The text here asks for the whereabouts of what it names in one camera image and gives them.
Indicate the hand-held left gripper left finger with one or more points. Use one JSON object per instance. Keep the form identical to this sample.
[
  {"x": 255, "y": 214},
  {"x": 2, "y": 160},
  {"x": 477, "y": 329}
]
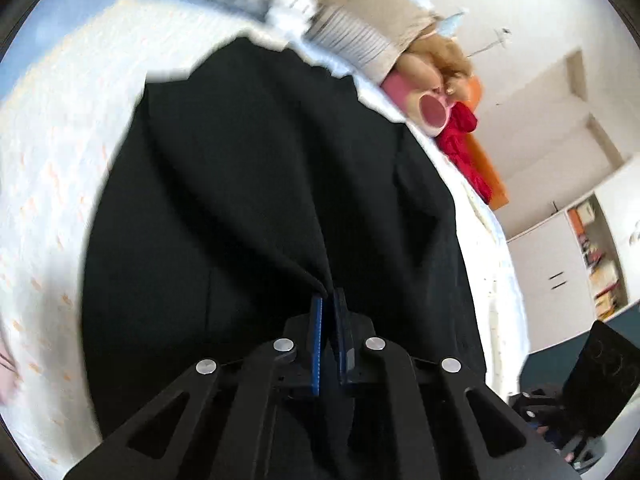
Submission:
[{"x": 316, "y": 347}]

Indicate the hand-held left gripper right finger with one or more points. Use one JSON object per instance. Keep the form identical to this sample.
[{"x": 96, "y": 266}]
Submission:
[{"x": 342, "y": 342}]

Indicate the black garment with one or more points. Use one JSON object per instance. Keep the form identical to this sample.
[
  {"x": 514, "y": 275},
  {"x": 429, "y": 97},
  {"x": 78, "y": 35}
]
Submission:
[{"x": 250, "y": 185}]

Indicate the white wardrobe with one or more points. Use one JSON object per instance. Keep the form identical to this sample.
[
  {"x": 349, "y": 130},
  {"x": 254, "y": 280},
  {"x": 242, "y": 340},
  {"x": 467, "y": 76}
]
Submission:
[{"x": 545, "y": 270}]

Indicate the red cloth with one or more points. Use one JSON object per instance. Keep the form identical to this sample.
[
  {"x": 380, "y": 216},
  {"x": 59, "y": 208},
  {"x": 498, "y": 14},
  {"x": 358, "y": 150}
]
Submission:
[{"x": 465, "y": 145}]

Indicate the black chair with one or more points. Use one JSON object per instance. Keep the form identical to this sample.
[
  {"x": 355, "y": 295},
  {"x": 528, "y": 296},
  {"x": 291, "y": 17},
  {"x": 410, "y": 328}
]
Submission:
[{"x": 600, "y": 380}]

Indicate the bookshelf with books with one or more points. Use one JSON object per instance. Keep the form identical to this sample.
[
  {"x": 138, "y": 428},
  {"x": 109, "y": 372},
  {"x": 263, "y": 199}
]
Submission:
[{"x": 602, "y": 265}]

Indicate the white flowered blanket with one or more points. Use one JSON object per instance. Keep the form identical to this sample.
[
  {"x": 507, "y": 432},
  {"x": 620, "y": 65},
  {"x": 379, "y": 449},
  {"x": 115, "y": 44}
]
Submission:
[{"x": 50, "y": 210}]

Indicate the beige patchwork pillow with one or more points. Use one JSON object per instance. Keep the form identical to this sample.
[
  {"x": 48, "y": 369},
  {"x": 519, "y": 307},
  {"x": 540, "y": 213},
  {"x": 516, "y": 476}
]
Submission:
[{"x": 365, "y": 15}]

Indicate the blue party hat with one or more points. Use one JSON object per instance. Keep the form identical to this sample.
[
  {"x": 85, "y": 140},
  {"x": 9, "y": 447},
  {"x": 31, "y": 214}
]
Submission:
[{"x": 456, "y": 22}]

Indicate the light blue bed sheet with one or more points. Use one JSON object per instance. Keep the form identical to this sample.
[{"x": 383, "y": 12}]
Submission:
[{"x": 75, "y": 5}]

